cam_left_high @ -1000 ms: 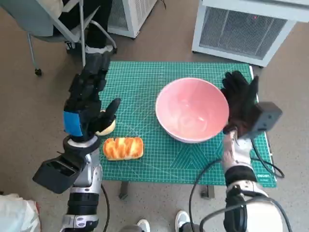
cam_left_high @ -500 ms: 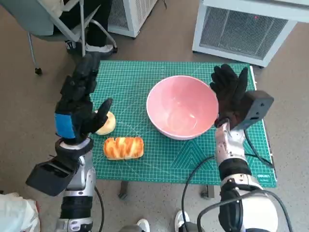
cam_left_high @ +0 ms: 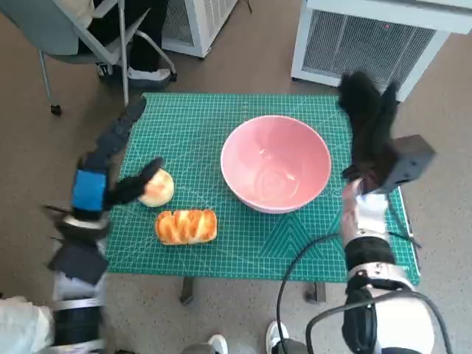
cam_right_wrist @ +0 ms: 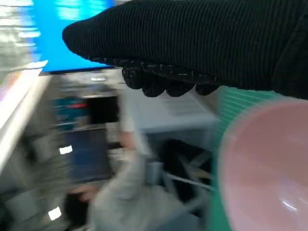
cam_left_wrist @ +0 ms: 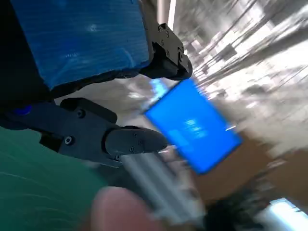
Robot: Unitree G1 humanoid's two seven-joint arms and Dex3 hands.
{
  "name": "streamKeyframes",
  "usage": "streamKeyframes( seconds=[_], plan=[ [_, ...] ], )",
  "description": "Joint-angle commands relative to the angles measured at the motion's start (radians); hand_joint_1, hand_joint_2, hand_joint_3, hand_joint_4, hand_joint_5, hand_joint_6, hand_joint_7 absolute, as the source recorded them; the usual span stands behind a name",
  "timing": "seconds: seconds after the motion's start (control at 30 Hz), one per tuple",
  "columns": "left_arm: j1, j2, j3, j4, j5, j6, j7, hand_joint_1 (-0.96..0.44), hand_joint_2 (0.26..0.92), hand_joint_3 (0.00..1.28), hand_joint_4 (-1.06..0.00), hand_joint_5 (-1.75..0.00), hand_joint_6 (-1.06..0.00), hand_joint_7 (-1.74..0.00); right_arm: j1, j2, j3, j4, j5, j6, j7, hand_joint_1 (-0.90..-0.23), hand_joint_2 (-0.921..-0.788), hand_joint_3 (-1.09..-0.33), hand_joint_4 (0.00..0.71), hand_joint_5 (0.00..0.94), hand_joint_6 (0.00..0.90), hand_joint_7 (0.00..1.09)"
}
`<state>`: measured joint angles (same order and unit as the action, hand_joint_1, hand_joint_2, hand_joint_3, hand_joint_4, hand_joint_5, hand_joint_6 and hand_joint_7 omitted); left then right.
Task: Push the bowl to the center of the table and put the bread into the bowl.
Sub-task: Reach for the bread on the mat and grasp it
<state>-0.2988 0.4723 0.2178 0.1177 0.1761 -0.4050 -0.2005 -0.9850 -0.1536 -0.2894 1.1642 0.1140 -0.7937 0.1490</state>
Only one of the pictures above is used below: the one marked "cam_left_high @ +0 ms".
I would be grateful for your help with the person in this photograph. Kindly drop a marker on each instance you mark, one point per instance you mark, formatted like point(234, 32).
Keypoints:
point(22, 324)
point(276, 335)
point(145, 40)

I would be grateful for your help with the dark table leg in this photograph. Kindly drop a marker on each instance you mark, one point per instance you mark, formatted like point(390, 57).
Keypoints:
point(187, 291)
point(317, 293)

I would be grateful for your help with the small white mesh cabinet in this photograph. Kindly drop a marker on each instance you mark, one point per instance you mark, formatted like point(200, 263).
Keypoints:
point(195, 22)

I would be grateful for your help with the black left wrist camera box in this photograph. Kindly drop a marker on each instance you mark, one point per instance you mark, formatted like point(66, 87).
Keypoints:
point(77, 262)

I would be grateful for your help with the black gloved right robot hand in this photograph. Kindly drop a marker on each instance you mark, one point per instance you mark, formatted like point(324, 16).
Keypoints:
point(368, 132)

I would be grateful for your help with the green cutting mat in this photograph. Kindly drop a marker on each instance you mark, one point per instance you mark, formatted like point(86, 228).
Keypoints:
point(206, 140)

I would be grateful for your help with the pink bowl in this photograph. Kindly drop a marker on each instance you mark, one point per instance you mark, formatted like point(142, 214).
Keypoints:
point(276, 158)

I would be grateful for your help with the grey chair with metal frame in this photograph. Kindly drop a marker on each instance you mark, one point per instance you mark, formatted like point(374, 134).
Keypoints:
point(48, 26)

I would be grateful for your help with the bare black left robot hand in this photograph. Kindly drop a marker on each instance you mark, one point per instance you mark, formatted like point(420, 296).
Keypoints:
point(88, 188)

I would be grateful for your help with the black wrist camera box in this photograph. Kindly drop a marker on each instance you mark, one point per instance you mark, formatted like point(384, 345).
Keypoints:
point(77, 262)
point(409, 162)

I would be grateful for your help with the round pale bread bun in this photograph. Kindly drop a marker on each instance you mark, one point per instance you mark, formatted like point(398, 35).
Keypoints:
point(160, 190)

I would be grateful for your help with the striped orange bread loaf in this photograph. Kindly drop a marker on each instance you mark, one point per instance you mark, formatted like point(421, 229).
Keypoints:
point(184, 226)

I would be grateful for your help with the large white mesh cabinet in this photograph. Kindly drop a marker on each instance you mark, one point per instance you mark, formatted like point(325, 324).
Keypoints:
point(368, 44)

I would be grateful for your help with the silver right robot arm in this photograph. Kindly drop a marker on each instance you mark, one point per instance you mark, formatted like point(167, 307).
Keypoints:
point(368, 221)

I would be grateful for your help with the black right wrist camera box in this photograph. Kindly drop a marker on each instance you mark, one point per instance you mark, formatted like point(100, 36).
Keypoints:
point(409, 162)

